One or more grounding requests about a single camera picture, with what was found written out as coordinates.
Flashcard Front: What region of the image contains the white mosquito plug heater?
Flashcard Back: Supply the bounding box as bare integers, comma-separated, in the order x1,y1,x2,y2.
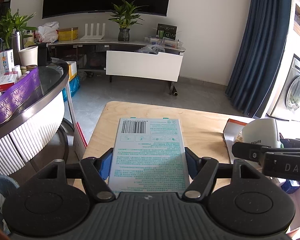
242,119,281,148

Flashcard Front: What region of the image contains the teal white carton box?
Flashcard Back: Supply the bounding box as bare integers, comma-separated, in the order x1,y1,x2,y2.
108,118,190,195

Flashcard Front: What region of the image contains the silver washing machine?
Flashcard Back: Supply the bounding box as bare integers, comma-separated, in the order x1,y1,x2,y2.
269,55,300,121

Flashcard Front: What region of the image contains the round side table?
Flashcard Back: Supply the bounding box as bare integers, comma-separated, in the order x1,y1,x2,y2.
0,58,74,184

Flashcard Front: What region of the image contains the black roll on floor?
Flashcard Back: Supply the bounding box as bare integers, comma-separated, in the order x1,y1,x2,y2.
170,84,178,96

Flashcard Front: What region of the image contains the blue plastic bag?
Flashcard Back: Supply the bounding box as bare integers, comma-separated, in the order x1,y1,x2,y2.
62,75,81,102

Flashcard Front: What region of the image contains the yellow white cardboard box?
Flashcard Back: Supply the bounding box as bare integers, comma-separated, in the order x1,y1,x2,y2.
67,61,77,81

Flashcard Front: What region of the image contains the purple storage tin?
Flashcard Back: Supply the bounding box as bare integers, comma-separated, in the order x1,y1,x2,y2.
0,67,40,125

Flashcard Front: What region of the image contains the white TV console cabinet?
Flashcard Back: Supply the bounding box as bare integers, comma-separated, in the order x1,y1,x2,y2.
49,38,185,89

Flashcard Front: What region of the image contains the dark blue curtain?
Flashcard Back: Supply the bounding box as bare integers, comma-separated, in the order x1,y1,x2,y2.
225,0,292,118

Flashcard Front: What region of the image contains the white paper cup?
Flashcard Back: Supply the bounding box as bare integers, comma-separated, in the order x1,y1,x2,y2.
18,46,38,67

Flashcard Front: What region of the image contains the white wifi router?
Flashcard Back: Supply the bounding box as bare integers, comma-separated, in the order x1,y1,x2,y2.
80,23,106,41

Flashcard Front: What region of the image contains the yellow tin box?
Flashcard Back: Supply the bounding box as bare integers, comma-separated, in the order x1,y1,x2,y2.
58,27,78,41

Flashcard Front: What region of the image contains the black green display box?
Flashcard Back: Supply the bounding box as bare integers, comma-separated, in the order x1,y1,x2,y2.
156,23,177,40

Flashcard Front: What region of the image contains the white medicine box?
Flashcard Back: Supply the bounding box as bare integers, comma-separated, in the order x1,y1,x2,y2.
0,49,14,76

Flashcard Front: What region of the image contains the white plastic bag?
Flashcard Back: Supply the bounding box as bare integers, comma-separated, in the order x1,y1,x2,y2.
38,22,59,43

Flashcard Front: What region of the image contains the steel thermos cup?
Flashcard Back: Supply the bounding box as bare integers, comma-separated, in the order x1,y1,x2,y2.
11,31,22,65

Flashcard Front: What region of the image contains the potted plant on console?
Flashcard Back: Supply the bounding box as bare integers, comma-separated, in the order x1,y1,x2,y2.
108,0,143,42

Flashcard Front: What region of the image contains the potted plant on side table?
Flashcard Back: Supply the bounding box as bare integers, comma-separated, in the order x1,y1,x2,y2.
0,9,37,49

